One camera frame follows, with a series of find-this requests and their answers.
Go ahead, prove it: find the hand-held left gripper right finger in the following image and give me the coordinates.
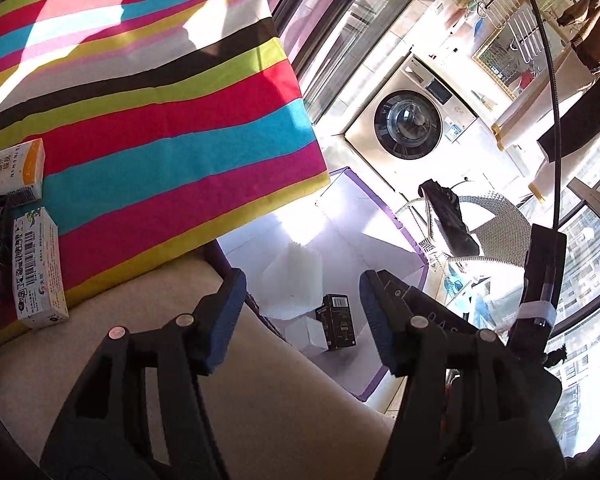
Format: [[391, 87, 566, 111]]
[[358, 270, 567, 480]]

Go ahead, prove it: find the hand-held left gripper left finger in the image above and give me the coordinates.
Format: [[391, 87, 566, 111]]
[[40, 267, 248, 480]]

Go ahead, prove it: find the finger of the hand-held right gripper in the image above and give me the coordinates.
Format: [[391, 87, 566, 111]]
[[378, 269, 474, 334]]

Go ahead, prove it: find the white barcode carton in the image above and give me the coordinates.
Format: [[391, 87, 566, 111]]
[[11, 206, 70, 330]]

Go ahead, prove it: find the small black box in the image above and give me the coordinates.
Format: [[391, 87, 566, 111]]
[[316, 293, 358, 352]]

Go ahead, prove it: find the white wicker chair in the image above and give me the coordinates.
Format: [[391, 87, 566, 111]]
[[395, 192, 533, 271]]

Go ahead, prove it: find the small white box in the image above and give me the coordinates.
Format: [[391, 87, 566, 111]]
[[284, 315, 331, 358]]

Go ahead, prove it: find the black bag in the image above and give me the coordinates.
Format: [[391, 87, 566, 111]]
[[418, 178, 481, 257]]

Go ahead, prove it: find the purple-edged cardboard box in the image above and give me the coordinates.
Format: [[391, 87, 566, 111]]
[[215, 167, 431, 403]]

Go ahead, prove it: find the beige sofa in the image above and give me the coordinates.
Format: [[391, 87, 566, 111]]
[[0, 250, 396, 480]]

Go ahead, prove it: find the dark cloth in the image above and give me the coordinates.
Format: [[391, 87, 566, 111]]
[[536, 72, 600, 163]]

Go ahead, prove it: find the colourful striped blanket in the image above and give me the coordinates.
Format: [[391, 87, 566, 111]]
[[0, 0, 331, 356]]

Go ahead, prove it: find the gold washing machine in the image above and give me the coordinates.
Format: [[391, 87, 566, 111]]
[[344, 52, 478, 193]]

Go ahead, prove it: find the gold-framed mirror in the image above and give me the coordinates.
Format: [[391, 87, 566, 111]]
[[471, 0, 551, 102]]

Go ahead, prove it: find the brown hanging garment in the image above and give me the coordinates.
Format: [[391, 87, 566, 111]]
[[556, 0, 600, 76]]

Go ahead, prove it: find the white orange tissue packet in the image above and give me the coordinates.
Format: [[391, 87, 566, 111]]
[[0, 138, 47, 200]]

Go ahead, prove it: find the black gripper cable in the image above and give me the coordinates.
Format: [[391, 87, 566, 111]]
[[512, 0, 562, 233]]

